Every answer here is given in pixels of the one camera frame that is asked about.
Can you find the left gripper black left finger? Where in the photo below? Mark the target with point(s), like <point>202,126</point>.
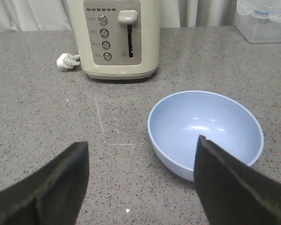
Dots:
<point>52,195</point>

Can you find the clear plastic food container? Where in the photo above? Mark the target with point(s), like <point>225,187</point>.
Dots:
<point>259,21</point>

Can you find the light blue bowl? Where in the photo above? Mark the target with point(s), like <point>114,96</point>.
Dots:
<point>176,122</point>

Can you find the cream toaster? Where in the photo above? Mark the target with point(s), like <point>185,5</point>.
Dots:
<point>117,39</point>

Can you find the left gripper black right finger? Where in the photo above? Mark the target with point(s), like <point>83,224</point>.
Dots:
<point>231,192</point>

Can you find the white power plug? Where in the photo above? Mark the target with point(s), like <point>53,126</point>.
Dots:
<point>68,61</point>

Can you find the grey curtain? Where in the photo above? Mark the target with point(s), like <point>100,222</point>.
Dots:
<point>33,15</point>

